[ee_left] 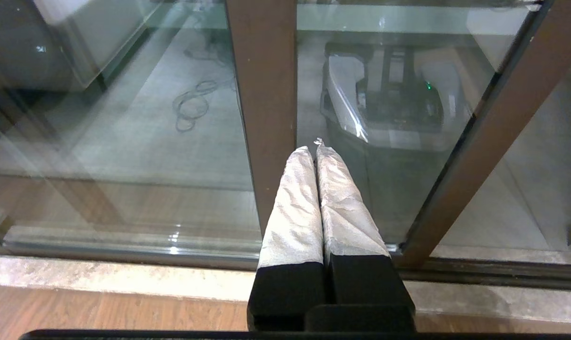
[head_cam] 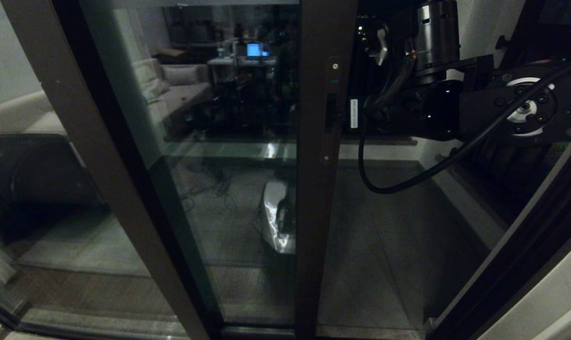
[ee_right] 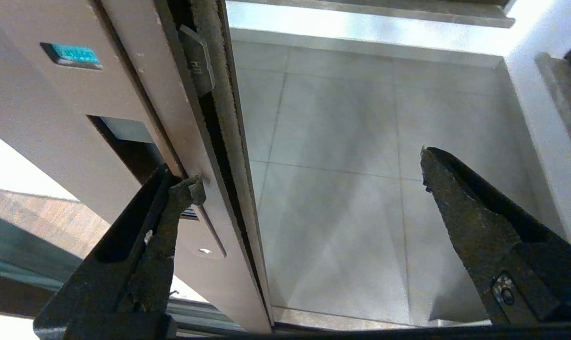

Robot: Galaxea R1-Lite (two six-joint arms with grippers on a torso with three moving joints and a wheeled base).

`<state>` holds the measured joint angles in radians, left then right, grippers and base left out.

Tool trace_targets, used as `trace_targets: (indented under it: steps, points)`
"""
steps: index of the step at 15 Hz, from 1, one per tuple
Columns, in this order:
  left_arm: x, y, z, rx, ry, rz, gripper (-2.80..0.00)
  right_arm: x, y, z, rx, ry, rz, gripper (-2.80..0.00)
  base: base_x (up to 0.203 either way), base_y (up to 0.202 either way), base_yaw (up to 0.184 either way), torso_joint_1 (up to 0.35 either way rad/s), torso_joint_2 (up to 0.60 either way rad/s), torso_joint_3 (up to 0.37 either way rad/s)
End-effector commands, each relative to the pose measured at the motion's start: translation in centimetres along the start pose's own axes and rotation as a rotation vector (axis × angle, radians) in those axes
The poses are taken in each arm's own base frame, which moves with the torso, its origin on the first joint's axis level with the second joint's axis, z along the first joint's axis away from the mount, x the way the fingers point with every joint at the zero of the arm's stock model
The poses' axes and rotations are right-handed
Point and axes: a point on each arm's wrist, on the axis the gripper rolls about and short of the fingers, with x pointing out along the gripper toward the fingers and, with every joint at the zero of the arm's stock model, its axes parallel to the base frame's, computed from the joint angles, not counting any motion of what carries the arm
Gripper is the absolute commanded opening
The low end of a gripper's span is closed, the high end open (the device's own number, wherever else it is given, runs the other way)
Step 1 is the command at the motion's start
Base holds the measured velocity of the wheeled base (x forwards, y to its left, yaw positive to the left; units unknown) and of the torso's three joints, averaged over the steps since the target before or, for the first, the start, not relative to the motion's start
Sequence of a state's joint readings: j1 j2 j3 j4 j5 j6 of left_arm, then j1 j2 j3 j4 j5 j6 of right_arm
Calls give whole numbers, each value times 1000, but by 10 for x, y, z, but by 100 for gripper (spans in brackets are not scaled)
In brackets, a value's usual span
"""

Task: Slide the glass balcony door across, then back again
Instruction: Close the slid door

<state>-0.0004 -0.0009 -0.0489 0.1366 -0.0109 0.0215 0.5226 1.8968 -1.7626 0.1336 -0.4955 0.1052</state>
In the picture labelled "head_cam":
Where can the dark front-load washing machine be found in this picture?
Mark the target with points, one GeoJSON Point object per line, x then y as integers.
{"type": "Point", "coordinates": [39, 174]}

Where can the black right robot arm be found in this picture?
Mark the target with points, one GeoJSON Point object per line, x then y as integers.
{"type": "Point", "coordinates": [483, 108]}

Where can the dark brown door jamb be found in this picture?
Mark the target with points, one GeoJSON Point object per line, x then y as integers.
{"type": "Point", "coordinates": [516, 274]}

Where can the brown stone window sill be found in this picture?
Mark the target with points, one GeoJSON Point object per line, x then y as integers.
{"type": "Point", "coordinates": [474, 198]}

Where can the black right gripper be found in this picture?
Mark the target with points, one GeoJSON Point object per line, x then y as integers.
{"type": "Point", "coordinates": [356, 114]}

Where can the recessed door pull latch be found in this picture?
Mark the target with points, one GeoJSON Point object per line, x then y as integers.
{"type": "Point", "coordinates": [330, 111]}

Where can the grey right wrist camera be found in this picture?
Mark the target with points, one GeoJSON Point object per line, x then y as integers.
{"type": "Point", "coordinates": [382, 45]}

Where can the brown-framed sliding glass door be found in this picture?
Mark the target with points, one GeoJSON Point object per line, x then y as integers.
{"type": "Point", "coordinates": [318, 226]}

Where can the brown-framed fixed glass panel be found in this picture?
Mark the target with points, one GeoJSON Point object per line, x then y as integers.
{"type": "Point", "coordinates": [115, 189]}

